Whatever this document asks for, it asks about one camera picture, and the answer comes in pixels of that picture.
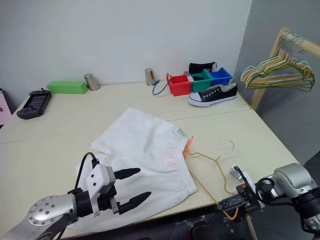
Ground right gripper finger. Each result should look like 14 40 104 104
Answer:
216 194 241 211

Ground open laptop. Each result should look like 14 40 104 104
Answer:
0 88 13 130

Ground dark rounded shape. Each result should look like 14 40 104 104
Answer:
189 221 213 240

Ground blue plastic bin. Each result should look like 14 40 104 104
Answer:
208 66 233 87

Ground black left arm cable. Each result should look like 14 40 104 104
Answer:
67 151 101 196

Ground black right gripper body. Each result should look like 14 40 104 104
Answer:
236 183 261 213

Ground yellow wire hanger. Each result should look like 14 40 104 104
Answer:
183 139 240 221

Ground green rectangular box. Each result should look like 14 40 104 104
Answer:
46 80 89 95

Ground wooden table leg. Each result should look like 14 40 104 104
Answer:
244 216 258 240

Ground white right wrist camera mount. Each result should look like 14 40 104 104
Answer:
228 164 266 208

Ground black white canvas sneaker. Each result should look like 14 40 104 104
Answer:
187 83 238 108

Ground black handheld controller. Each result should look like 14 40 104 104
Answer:
16 88 53 120

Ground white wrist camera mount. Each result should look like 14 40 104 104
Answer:
228 164 266 208
86 163 116 217

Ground black drawstring pouch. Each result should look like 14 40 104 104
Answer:
188 60 217 75

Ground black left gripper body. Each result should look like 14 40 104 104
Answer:
97 183 121 214

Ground wide metal cup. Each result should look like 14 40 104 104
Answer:
83 73 101 91

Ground slim metal cup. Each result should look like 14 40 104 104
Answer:
144 67 155 87

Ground red plastic bin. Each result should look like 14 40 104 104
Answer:
166 72 193 97

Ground white cloth garment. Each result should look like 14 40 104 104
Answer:
66 107 198 232

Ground wooden clothes rack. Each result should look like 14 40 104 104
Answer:
250 27 320 111

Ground green plastic bin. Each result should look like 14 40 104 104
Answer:
186 68 215 93

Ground hangers on wooden rack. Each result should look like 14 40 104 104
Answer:
243 34 315 91

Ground blue cable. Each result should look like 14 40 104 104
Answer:
151 79 171 97

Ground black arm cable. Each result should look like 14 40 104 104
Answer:
67 151 101 196
234 166 276 203

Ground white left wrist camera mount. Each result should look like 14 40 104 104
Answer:
86 163 116 217

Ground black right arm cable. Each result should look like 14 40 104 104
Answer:
234 166 276 203

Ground bundle of coloured hangers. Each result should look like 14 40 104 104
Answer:
240 33 313 87

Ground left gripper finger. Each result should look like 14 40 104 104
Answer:
113 167 141 181
117 191 152 216

